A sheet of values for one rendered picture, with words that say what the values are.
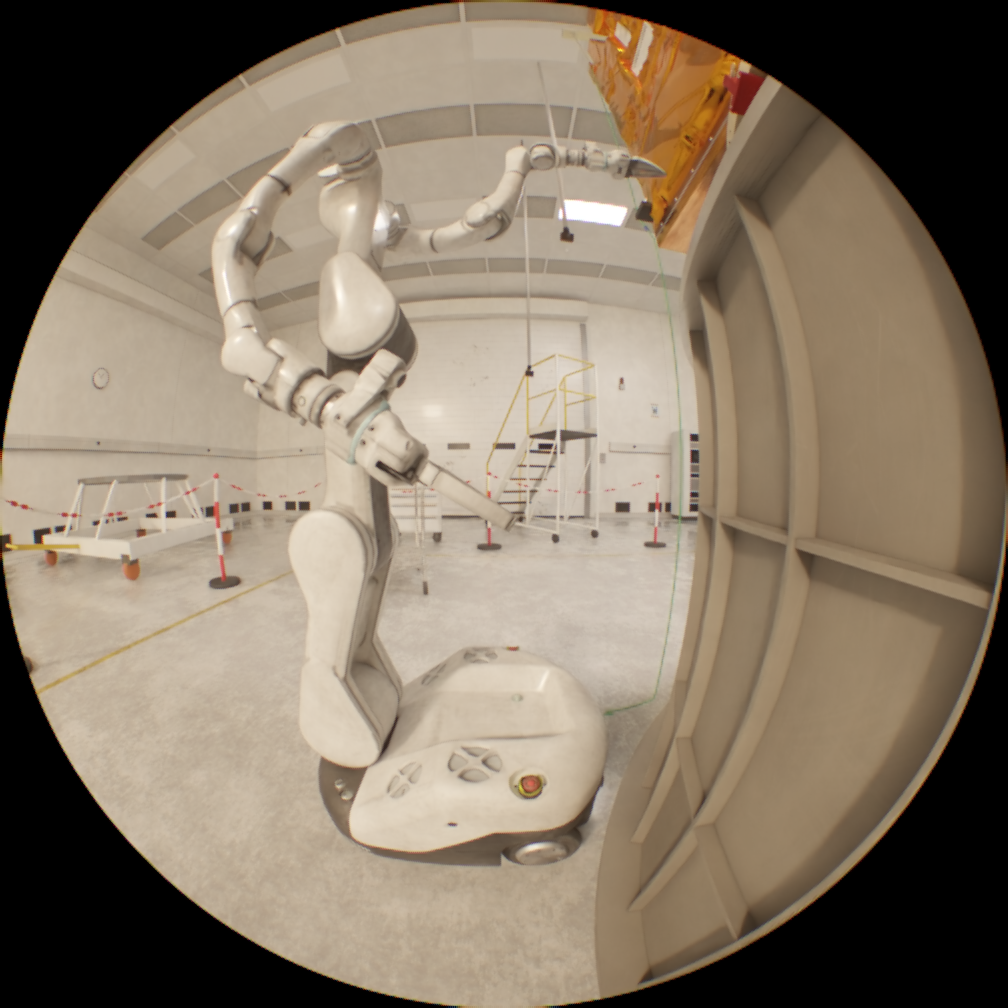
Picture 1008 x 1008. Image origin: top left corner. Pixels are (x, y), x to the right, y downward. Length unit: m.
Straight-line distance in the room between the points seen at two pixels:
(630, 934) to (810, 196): 1.06
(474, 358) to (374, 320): 7.34
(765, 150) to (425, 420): 7.60
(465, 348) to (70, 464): 8.41
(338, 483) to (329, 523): 0.08
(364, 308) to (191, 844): 1.28
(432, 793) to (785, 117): 0.91
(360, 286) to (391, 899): 1.20
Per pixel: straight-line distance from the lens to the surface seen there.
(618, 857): 0.91
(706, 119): 1.25
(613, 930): 0.84
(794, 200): 0.40
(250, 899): 0.98
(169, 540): 4.21
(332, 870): 0.95
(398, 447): 0.35
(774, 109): 0.39
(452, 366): 7.92
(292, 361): 0.46
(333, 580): 0.59
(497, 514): 0.37
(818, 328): 0.35
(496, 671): 0.88
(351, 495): 0.60
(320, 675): 0.68
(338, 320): 0.64
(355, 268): 0.69
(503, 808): 0.60
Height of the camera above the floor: 0.83
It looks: 4 degrees down
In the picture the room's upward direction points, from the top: straight up
